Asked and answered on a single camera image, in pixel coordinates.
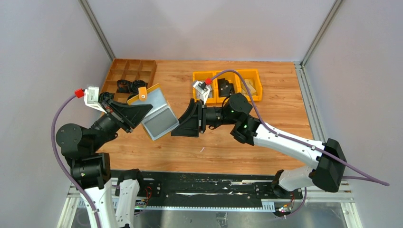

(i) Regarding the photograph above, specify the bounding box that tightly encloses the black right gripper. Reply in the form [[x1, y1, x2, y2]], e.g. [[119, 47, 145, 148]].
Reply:
[[170, 99, 238, 138]]

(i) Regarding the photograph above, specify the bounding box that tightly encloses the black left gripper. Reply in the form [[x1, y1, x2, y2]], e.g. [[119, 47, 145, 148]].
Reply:
[[90, 95, 152, 150]]

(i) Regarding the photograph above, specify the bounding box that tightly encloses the yellow leather card holder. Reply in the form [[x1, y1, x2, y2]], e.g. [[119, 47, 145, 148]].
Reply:
[[127, 84, 179, 141]]

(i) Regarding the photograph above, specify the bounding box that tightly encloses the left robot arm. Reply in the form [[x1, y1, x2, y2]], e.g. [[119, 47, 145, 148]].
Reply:
[[51, 98, 153, 228]]

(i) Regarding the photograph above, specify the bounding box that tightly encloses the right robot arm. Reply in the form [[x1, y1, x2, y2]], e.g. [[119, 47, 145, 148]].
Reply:
[[171, 93, 346, 199]]

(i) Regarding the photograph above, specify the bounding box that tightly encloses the black card holder in bin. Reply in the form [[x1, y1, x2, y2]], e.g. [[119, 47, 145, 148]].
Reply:
[[217, 78, 235, 97]]

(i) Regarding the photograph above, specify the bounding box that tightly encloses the tan card holder in bin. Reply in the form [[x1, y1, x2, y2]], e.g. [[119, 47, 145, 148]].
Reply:
[[240, 79, 257, 95]]

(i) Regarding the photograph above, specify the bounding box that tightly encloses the wooden compartment tray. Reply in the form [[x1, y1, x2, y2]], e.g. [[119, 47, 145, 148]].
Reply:
[[99, 58, 157, 103]]

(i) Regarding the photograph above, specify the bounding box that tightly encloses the right yellow bin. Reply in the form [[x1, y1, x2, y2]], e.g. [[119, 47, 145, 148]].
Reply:
[[237, 69, 263, 102]]

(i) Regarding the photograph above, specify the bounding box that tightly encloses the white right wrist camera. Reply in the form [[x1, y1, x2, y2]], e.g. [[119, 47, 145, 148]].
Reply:
[[192, 80, 213, 105]]

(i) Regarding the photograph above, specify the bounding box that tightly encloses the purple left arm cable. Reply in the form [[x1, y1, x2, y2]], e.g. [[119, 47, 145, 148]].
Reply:
[[51, 93, 101, 228]]

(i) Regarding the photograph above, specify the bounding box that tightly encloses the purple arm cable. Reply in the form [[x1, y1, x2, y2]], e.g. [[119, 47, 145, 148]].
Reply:
[[210, 69, 390, 218], [51, 93, 101, 228]]

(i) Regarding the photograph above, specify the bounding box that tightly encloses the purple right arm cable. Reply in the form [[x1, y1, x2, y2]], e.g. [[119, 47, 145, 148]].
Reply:
[[210, 69, 390, 218]]

